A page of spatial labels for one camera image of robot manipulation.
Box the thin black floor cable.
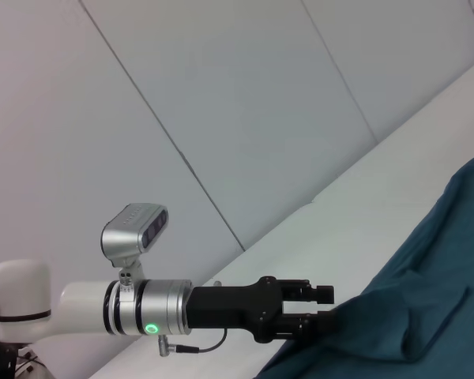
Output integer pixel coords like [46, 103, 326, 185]
[15, 345, 45, 367]

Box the black cable with silver plug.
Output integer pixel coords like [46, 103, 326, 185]
[156, 328, 229, 357]

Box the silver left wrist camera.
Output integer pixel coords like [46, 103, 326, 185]
[100, 203, 170, 285]

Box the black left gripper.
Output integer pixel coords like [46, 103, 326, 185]
[187, 276, 340, 343]

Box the blue shirt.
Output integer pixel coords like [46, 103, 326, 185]
[256, 145, 474, 379]

